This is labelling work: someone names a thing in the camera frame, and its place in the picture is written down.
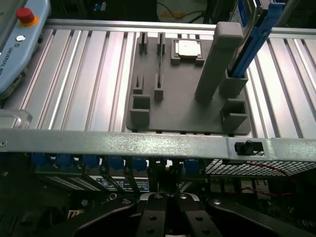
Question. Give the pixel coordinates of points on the blue grey teach pendant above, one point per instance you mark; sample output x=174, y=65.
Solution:
x=24, y=49

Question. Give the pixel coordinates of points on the black intrusion switch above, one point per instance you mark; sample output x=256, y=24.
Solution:
x=245, y=148

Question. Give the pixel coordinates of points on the black open PC case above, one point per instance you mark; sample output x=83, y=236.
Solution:
x=123, y=145

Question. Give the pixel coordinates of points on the grey printed parts rack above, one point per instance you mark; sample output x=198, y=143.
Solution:
x=182, y=103

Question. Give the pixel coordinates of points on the hard disk in blue caddy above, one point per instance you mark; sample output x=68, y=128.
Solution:
x=253, y=49

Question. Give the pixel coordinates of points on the silver CPU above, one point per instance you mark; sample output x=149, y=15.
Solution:
x=187, y=48

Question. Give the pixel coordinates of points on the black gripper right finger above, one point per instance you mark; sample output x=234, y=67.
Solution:
x=195, y=222

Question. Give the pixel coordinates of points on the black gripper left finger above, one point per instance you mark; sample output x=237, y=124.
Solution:
x=153, y=219

